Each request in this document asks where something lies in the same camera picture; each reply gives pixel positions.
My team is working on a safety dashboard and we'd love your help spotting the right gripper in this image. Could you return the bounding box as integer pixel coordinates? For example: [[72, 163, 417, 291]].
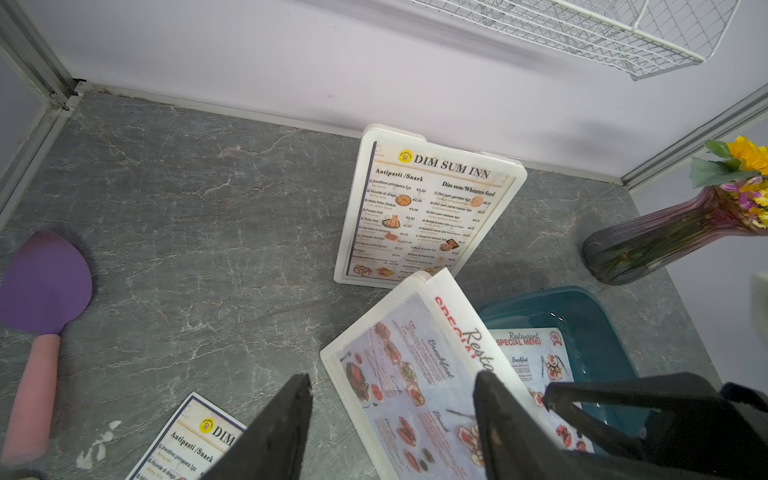
[[543, 372, 767, 479]]

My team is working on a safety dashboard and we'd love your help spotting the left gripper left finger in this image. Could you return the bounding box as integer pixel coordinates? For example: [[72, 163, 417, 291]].
[[202, 373, 313, 480]]

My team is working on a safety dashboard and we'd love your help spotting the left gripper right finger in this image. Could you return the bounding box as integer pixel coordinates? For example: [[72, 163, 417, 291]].
[[473, 371, 584, 480]]

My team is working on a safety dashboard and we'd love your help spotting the dim sum menu sheet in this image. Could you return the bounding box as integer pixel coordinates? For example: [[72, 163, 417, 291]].
[[128, 392, 246, 480]]

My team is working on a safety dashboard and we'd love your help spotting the special menu sheet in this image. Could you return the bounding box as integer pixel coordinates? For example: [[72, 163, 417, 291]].
[[489, 327, 595, 453], [335, 267, 559, 480]]

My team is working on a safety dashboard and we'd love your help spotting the special menu sheet top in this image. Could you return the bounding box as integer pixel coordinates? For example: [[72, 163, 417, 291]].
[[335, 267, 559, 480]]

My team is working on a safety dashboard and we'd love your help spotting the white menu holder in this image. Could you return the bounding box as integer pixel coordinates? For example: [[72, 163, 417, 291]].
[[319, 269, 487, 480], [333, 123, 529, 290]]

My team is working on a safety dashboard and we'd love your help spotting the rear dim sum menu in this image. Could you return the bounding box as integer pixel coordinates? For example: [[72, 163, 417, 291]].
[[346, 140, 517, 282]]

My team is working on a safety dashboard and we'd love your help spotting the teal plastic tray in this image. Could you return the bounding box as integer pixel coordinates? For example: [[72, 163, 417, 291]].
[[476, 285, 652, 457]]

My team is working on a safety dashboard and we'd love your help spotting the dark glass vase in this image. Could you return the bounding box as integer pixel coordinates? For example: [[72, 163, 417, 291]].
[[582, 186, 767, 286]]

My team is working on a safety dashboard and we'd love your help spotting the yellow flower bouquet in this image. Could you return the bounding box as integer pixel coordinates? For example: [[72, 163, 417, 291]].
[[689, 136, 767, 231]]

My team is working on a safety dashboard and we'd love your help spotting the white wire wall shelf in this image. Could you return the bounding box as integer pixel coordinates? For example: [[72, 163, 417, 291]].
[[418, 0, 741, 81]]

